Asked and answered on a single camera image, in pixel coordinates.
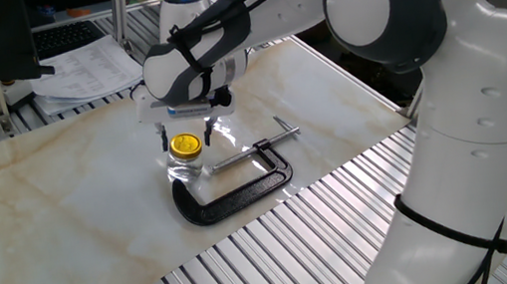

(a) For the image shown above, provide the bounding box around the stack of printed papers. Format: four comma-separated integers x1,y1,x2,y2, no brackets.
23,31,148,120

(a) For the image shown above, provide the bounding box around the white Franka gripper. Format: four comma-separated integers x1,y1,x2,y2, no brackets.
129,72,242,157

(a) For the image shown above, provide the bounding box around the black keyboard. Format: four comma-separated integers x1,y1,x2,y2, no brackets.
30,17,108,63

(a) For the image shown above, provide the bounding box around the black C-clamp with steel screw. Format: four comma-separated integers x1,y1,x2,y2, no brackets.
162,113,314,231

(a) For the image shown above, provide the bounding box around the gold metal jar lid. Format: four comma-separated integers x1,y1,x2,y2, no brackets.
167,130,205,163

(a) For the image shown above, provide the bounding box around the aluminium frame post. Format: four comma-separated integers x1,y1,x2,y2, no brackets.
109,0,136,56

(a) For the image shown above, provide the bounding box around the clear glass jar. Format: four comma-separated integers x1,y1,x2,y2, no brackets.
163,149,207,186

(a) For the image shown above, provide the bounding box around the orange tool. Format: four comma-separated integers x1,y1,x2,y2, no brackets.
65,4,93,19

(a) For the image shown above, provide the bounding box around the white button box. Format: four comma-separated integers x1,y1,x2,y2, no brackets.
0,73,39,113

